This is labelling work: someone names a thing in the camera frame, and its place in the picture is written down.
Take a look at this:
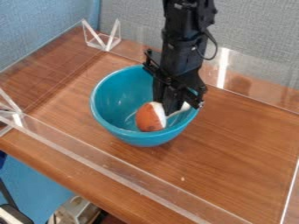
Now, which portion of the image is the toy mushroom brown cap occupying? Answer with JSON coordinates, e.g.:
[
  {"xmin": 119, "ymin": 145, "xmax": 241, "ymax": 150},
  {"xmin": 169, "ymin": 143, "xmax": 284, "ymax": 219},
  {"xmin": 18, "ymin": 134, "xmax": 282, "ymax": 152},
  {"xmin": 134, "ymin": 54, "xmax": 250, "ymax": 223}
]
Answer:
[{"xmin": 135, "ymin": 101, "xmax": 193, "ymax": 133}]

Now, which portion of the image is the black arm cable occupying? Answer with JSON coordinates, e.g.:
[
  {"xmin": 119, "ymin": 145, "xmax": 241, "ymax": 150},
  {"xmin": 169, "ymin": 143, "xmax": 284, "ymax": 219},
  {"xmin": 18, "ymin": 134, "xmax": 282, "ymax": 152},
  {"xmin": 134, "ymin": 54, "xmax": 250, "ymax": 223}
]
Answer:
[{"xmin": 198, "ymin": 29, "xmax": 221, "ymax": 61}]

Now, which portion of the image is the clear acrylic left bracket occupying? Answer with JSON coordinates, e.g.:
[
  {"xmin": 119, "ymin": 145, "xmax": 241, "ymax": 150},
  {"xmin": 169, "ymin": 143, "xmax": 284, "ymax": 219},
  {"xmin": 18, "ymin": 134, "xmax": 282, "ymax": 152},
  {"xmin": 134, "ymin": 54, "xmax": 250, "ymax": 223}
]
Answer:
[{"xmin": 0, "ymin": 88, "xmax": 25, "ymax": 137}]

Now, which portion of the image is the black stand leg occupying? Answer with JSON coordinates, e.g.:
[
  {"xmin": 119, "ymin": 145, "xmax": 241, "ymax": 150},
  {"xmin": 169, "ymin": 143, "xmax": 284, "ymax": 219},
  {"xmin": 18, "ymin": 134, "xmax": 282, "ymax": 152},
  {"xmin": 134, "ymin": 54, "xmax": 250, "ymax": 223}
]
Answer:
[{"xmin": 0, "ymin": 178, "xmax": 34, "ymax": 224}]

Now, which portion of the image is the clear acrylic back barrier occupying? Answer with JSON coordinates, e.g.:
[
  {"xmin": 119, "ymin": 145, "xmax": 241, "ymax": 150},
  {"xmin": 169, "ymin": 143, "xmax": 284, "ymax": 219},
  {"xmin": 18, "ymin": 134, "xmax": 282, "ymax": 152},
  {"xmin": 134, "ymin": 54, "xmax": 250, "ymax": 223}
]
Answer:
[{"xmin": 103, "ymin": 30, "xmax": 299, "ymax": 115}]

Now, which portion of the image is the white object under table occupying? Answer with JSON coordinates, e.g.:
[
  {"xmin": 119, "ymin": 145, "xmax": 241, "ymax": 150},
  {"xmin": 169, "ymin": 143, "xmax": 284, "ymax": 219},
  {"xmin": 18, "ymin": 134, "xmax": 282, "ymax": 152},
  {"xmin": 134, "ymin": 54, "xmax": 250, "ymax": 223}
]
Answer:
[{"xmin": 47, "ymin": 195, "xmax": 102, "ymax": 224}]

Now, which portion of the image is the clear acrylic front barrier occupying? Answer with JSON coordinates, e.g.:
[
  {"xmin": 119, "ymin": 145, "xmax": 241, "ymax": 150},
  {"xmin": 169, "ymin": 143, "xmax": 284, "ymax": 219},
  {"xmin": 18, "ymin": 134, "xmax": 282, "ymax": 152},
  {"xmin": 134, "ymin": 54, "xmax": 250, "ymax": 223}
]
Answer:
[{"xmin": 14, "ymin": 113, "xmax": 252, "ymax": 224}]

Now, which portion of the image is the clear acrylic barrier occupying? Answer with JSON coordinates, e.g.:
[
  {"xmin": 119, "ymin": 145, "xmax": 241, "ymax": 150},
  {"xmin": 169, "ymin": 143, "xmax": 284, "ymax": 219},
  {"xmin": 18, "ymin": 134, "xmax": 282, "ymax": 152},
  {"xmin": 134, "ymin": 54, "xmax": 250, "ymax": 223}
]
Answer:
[
  {"xmin": 14, "ymin": 113, "xmax": 252, "ymax": 224},
  {"xmin": 103, "ymin": 30, "xmax": 299, "ymax": 115}
]

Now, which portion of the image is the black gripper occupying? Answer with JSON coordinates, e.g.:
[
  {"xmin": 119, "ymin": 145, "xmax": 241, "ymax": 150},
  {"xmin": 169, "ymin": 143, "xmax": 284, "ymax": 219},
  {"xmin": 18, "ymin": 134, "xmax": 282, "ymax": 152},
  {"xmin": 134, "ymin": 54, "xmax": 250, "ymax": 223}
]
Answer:
[{"xmin": 143, "ymin": 33, "xmax": 209, "ymax": 116}]

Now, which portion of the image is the clear acrylic corner bracket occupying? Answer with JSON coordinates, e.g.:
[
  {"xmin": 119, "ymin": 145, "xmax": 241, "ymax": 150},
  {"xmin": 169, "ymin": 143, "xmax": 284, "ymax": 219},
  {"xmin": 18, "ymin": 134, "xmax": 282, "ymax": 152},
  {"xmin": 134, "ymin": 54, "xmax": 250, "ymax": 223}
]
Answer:
[{"xmin": 82, "ymin": 19, "xmax": 122, "ymax": 52}]

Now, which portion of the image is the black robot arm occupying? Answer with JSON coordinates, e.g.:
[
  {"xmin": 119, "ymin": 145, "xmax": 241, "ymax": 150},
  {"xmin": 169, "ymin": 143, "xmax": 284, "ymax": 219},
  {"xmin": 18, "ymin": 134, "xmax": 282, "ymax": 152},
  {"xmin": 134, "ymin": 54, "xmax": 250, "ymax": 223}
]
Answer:
[{"xmin": 143, "ymin": 0, "xmax": 220, "ymax": 116}]

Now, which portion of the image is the blue plastic bowl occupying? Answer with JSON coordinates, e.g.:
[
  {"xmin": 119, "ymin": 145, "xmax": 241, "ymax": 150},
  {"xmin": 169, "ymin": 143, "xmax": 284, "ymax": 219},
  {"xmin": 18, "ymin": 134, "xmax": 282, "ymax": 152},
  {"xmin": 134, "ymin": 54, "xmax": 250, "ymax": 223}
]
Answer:
[{"xmin": 90, "ymin": 65, "xmax": 201, "ymax": 147}]

